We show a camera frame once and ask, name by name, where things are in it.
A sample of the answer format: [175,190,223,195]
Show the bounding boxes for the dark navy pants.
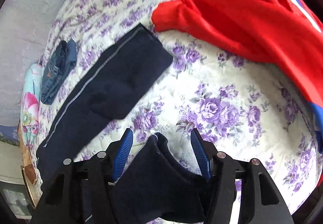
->
[36,22,237,224]

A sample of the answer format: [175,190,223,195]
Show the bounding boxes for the purple floral white bedspread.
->
[33,0,322,213]

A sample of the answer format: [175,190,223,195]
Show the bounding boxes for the folded blue jeans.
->
[41,40,77,105]

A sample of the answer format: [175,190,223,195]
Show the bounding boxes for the floral turquoise pink folded cloth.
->
[20,64,42,147]

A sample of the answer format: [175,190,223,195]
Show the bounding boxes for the red fleece garment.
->
[152,0,322,146]

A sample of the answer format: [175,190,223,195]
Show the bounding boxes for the grey lavender blanket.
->
[1,0,65,126]

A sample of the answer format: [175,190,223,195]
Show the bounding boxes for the brown wooden bed frame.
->
[18,123,40,209]

